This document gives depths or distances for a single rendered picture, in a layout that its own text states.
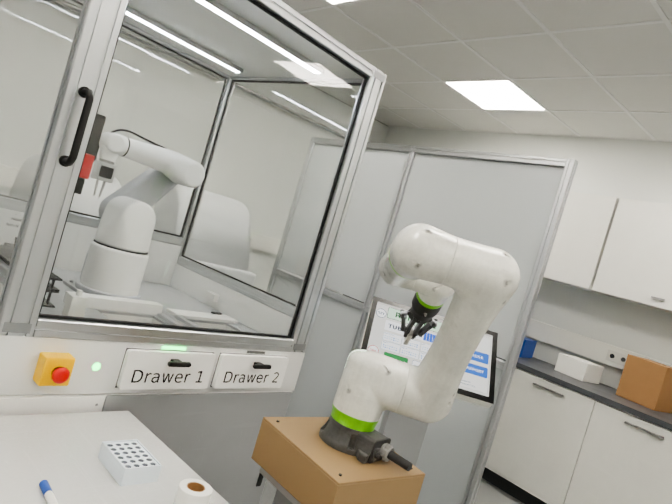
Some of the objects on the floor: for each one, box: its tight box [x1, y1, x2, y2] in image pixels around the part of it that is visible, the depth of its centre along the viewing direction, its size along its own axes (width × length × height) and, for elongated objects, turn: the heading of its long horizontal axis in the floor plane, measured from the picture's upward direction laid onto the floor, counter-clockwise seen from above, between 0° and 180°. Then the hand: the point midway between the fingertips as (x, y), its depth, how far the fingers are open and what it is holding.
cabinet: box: [0, 391, 292, 504], centre depth 196 cm, size 95×103×80 cm
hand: (408, 336), depth 192 cm, fingers closed
